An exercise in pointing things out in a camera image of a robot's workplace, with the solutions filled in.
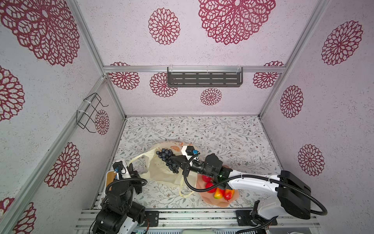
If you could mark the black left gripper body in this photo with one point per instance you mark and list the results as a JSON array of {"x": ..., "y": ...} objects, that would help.
[{"x": 136, "y": 182}]

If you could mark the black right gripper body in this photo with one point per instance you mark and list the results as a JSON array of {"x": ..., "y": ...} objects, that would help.
[{"x": 183, "y": 160}]

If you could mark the red fruit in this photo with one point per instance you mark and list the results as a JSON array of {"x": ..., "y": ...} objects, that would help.
[{"x": 206, "y": 179}]

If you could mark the cream plastic bag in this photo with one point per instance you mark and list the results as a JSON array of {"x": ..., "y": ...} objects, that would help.
[{"x": 158, "y": 171}]

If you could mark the dark purple grape bunch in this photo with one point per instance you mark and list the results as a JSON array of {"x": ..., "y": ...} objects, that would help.
[{"x": 165, "y": 155}]

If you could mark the red yellow mango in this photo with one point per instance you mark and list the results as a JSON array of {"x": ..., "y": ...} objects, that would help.
[{"x": 219, "y": 193}]

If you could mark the red yellow peach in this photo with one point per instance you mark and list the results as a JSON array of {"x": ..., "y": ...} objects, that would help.
[{"x": 228, "y": 195}]

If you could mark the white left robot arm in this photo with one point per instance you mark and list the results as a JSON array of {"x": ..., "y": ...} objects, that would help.
[{"x": 119, "y": 214}]

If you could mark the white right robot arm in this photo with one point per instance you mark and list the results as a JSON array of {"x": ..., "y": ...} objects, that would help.
[{"x": 287, "y": 193}]

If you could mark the white wooden-top box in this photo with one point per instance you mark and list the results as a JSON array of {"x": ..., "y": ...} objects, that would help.
[{"x": 110, "y": 177}]

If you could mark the pink scalloped bowl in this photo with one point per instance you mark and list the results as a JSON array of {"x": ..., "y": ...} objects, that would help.
[{"x": 208, "y": 198}]

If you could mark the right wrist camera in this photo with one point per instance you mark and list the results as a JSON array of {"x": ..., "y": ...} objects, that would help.
[{"x": 189, "y": 151}]

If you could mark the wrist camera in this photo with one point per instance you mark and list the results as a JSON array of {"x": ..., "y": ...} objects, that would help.
[
  {"x": 189, "y": 151},
  {"x": 119, "y": 169}
]

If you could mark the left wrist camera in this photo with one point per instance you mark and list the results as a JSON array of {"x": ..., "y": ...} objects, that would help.
[{"x": 119, "y": 169}]

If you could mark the black wire wall rack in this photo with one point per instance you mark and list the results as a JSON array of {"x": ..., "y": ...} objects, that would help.
[{"x": 93, "y": 118}]

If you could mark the grey wall shelf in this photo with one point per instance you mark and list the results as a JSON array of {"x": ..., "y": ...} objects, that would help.
[{"x": 204, "y": 79}]

